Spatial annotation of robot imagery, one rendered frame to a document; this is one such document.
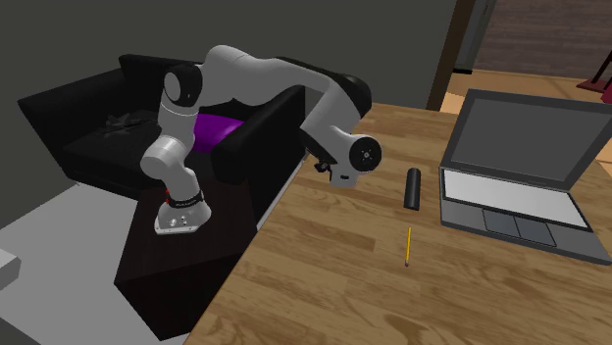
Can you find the dark crumpled cloth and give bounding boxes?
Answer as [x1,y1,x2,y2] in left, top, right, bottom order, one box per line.
[102,112,160,139]

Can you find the red furniture piece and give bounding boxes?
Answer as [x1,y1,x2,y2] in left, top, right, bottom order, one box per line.
[575,47,612,105]

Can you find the dark robot stand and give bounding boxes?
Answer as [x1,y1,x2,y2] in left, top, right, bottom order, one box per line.
[113,178,260,342]

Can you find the grey laptop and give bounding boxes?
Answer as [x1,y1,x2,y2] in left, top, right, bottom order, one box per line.
[437,87,612,267]

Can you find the purple cushion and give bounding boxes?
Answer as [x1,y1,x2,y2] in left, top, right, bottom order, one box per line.
[192,112,245,156]

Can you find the black cylinder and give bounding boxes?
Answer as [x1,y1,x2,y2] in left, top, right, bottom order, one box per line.
[403,167,423,212]

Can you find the black sofa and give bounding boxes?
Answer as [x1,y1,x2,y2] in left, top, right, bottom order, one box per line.
[17,53,373,222]

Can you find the dark brown door frame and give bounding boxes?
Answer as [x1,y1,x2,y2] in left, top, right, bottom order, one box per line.
[426,0,498,112]

